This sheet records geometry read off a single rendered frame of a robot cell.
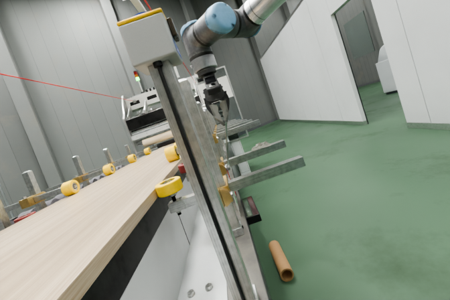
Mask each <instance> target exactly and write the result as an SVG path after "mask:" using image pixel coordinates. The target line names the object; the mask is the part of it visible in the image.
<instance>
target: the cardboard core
mask: <svg viewBox="0 0 450 300"><path fill-rule="evenodd" d="M269 249H270V252H271V254H272V256H273V259H274V262H275V264H276V266H277V269H278V272H279V274H280V276H281V279H282V280H283V281H285V282H288V281H291V280H292V279H293V277H294V273H293V270H292V268H291V266H290V264H289V262H288V260H287V258H286V256H285V254H284V252H283V250H282V248H281V246H280V244H279V243H278V242H277V241H276V240H273V241H271V242H270V243H269Z"/></svg>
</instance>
